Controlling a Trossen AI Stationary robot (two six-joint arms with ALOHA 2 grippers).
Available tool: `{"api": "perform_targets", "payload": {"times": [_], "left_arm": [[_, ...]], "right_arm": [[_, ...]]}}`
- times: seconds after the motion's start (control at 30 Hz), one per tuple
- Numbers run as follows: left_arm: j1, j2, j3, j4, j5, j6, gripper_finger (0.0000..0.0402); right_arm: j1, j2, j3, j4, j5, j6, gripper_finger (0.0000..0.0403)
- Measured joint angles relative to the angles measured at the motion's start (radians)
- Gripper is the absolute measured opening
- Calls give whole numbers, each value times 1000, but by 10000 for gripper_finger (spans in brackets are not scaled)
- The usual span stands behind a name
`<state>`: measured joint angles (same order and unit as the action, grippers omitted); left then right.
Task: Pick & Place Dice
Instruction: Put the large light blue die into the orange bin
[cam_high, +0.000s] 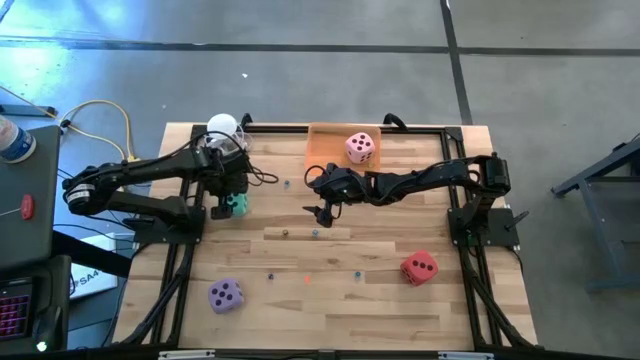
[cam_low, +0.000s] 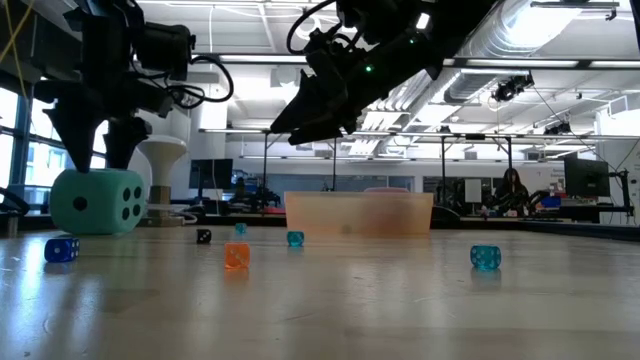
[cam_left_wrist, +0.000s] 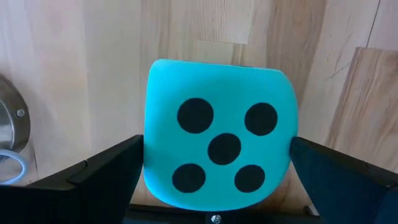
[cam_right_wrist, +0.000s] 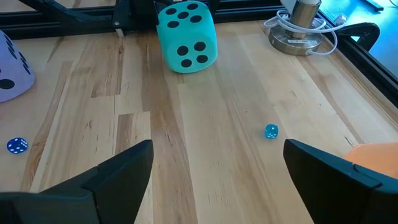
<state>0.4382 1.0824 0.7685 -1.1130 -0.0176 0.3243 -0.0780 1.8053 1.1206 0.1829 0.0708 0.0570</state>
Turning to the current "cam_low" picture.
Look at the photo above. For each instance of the white mushroom table lamp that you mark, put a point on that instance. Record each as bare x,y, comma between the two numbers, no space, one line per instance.
161,150

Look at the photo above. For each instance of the black aluminium table frame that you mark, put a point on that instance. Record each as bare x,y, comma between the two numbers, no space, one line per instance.
575,227

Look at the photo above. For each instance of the person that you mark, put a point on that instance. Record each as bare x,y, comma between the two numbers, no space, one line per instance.
511,190

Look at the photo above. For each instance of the black ceiling camera rig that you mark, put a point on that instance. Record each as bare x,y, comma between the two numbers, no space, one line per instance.
510,89

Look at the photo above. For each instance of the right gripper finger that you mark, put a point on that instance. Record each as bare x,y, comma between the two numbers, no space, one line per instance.
325,132
315,105

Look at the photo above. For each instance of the small orange translucent die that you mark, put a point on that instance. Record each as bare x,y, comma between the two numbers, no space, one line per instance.
237,256

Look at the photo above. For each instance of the large window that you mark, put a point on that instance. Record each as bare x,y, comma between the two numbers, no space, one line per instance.
42,160

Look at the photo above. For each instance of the small black die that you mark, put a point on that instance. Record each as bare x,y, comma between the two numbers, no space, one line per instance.
203,236

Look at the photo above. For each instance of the small teal translucent die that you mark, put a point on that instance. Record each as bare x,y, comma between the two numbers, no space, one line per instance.
295,239
241,228
485,257

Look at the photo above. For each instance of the background black robot arm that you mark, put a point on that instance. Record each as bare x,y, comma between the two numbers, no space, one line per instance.
540,197
257,195

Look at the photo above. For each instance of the white board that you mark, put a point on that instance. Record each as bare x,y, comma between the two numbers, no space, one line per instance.
473,190

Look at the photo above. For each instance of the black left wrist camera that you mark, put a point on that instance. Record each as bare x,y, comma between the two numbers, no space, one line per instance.
165,50

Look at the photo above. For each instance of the large teal foam die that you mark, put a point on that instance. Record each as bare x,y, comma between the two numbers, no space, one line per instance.
102,220

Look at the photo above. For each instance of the long ceiling light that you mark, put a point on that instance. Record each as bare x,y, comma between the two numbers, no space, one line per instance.
525,63
260,58
615,64

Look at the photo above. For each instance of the black background station frame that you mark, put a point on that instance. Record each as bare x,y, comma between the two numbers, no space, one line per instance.
443,170

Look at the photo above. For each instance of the silver ceiling duct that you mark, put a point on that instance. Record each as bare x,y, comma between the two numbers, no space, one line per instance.
470,82

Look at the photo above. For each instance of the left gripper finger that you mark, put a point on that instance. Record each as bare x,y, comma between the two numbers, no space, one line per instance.
120,140
75,130

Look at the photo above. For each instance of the small blue die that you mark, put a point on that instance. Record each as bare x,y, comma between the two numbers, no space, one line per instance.
61,250

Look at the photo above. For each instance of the orange translucent plastic bin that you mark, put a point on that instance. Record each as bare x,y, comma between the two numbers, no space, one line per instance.
320,215

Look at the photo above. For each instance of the black computer monitor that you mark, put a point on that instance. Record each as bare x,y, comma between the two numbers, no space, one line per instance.
586,177
210,174

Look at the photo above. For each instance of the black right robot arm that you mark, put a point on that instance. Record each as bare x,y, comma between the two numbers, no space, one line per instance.
440,25

